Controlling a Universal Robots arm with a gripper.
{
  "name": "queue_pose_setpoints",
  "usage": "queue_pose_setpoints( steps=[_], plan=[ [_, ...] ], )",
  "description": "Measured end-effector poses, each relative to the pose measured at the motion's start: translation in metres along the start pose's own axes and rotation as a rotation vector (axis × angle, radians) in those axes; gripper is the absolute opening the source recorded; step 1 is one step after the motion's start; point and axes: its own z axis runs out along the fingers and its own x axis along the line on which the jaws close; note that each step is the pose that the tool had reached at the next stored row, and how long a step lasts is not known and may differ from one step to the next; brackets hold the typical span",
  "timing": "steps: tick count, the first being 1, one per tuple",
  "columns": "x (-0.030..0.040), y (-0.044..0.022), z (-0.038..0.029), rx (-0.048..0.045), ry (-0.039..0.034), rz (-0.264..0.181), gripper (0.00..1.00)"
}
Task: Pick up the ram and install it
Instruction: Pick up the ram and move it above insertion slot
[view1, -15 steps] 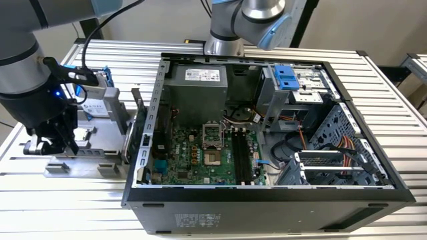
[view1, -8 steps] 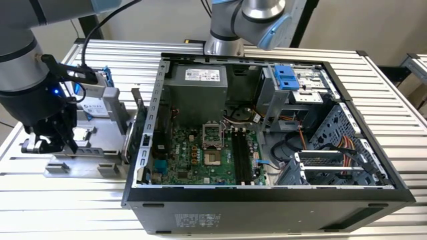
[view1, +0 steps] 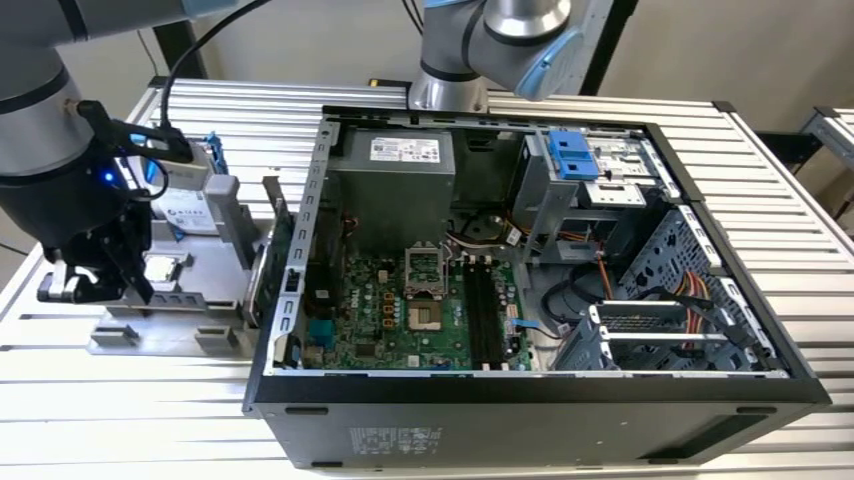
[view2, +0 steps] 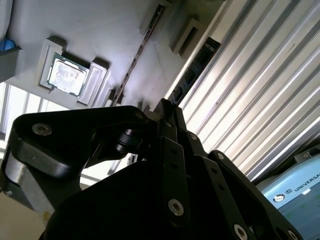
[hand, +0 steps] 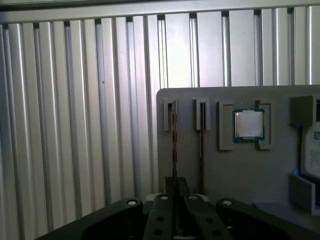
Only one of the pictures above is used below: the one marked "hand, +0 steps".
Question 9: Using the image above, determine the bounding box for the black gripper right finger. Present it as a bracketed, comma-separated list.
[177, 177, 320, 240]

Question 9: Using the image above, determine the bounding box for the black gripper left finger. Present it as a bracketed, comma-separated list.
[37, 176, 177, 240]

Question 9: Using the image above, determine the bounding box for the RAM stick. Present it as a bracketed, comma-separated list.
[170, 101, 181, 240]
[199, 102, 206, 195]

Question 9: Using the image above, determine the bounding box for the grey parts rack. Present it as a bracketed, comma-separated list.
[156, 84, 320, 216]

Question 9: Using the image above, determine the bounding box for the silver CPU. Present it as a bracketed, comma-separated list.
[232, 108, 266, 143]

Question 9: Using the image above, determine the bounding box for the hard disk in blue carrier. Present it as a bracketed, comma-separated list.
[291, 99, 320, 177]

